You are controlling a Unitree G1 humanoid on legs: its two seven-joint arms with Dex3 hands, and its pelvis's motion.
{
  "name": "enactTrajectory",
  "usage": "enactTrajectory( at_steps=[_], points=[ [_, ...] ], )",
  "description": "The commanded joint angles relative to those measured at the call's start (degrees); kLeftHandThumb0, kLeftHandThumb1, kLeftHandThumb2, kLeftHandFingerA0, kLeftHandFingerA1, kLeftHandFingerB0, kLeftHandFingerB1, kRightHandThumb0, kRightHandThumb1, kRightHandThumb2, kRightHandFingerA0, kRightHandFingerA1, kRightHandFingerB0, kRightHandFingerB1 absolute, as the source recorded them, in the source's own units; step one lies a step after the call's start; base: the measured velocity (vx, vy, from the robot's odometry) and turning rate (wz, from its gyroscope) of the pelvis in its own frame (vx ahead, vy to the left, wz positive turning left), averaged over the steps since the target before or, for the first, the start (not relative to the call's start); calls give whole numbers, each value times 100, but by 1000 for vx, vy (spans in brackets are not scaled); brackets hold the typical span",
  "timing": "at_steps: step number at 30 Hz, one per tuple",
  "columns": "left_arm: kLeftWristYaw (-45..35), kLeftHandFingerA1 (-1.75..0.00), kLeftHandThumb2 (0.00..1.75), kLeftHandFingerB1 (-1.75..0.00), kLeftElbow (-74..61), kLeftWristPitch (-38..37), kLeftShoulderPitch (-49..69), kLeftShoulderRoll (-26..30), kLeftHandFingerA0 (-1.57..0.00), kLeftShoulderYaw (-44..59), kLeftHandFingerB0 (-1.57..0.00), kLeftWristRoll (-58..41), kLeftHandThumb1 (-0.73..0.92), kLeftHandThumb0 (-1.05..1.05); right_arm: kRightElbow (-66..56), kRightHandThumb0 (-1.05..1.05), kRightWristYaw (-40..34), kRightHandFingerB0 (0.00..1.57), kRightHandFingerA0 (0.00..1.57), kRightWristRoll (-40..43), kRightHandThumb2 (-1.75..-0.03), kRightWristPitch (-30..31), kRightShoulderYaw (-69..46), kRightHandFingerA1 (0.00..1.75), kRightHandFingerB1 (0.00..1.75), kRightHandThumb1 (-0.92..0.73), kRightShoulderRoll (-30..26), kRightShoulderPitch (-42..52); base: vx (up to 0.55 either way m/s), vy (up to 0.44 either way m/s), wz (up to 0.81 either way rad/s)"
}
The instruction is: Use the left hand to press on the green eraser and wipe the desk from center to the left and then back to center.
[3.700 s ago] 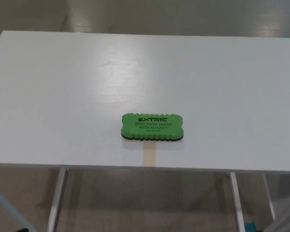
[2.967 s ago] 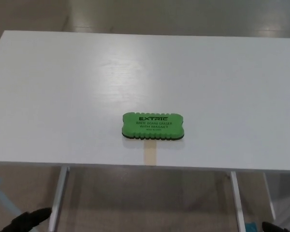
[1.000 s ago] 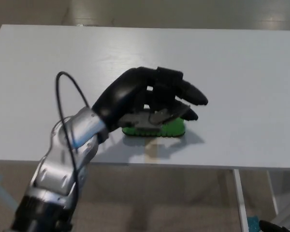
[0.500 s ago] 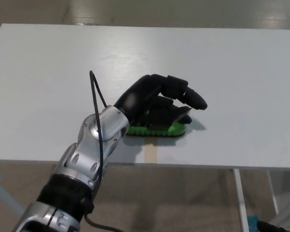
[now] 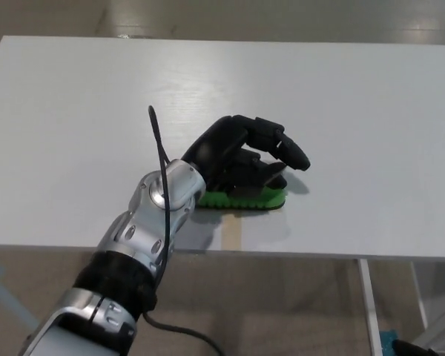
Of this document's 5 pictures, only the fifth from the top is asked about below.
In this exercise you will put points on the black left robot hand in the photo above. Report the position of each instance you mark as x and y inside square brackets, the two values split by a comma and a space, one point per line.
[215, 148]

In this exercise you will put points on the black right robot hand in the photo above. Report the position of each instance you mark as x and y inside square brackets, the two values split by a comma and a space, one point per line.
[415, 349]

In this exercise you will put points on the green whiteboard eraser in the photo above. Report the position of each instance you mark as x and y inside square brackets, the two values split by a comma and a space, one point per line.
[272, 198]

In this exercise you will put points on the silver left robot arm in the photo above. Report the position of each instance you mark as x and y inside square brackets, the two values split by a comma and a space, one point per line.
[133, 230]

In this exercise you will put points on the teal plastic object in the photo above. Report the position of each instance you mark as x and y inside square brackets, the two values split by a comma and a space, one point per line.
[387, 339]

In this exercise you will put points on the white metal table leg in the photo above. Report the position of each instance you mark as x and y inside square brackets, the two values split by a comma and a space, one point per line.
[368, 308]
[419, 296]

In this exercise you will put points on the beige masking tape cross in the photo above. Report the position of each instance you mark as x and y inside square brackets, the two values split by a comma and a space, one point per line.
[232, 235]

